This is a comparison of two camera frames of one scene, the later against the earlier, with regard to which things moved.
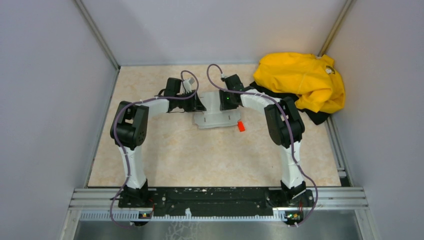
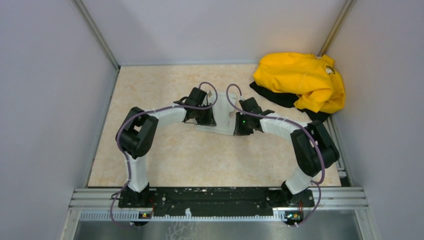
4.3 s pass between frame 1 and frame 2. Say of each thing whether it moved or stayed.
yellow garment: stayed
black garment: stayed
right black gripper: moved
